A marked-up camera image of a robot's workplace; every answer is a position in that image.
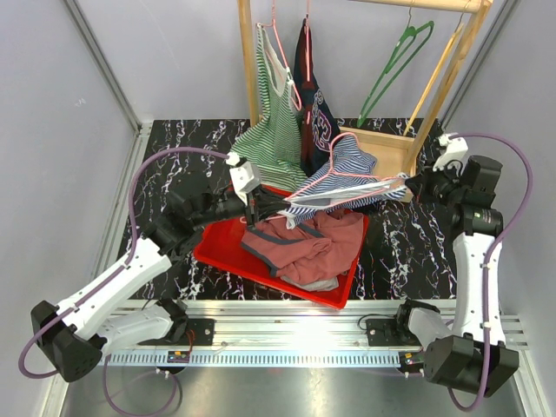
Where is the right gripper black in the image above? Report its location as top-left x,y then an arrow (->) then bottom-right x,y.
407,158 -> 467,209

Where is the pink wire hanger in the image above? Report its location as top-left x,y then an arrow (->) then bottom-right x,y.
258,0 -> 302,111
302,0 -> 311,137
280,132 -> 409,218

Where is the blue white striped tank top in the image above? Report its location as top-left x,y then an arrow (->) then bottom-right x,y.
277,133 -> 412,230

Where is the red tank top grey trim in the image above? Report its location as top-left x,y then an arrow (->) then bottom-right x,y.
241,209 -> 364,284

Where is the navy maroon tank top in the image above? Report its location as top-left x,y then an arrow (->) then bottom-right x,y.
293,19 -> 340,176

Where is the yellow plastic hanger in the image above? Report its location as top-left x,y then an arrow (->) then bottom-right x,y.
402,15 -> 463,136

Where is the green plastic hanger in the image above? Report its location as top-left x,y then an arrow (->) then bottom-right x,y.
356,9 -> 435,128

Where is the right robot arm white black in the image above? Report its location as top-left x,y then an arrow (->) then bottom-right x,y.
393,156 -> 519,397

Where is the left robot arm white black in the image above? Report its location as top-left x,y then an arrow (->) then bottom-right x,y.
30,179 -> 289,382

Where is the green white striped tank top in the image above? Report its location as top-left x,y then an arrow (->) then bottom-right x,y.
231,25 -> 307,192

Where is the wooden clothes rack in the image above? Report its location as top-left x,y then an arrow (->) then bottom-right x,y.
237,1 -> 492,201

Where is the red plastic tray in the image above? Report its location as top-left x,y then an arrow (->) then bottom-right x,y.
194,215 -> 368,309

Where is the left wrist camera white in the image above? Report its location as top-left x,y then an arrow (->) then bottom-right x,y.
226,151 -> 261,206

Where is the aluminium frame rail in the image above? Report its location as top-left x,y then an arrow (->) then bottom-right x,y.
41,121 -> 539,417

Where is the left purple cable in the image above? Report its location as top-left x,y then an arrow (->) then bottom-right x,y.
17,146 -> 234,414

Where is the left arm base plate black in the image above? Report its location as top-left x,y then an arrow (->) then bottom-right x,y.
140,318 -> 215,347

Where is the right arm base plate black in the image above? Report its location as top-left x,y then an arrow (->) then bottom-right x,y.
357,315 -> 419,347

